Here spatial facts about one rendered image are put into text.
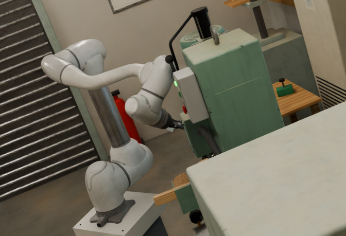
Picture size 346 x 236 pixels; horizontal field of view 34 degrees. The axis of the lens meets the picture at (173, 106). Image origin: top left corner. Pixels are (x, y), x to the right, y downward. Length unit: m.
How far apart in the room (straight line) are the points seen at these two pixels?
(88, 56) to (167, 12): 2.60
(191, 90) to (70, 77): 0.88
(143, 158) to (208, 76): 1.17
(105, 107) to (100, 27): 2.44
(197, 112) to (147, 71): 0.52
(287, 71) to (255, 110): 2.76
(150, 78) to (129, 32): 2.93
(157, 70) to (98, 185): 0.74
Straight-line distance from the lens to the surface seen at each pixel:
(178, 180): 2.40
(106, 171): 2.74
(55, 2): 5.10
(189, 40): 2.10
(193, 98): 1.81
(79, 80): 2.52
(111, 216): 2.81
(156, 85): 2.25
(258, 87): 1.82
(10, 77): 5.19
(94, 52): 2.71
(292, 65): 4.58
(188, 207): 2.32
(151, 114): 2.26
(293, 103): 3.82
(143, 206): 2.84
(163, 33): 5.24
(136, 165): 2.84
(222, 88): 1.79
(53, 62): 2.63
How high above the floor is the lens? 1.99
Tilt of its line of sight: 19 degrees down
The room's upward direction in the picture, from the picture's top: 20 degrees counter-clockwise
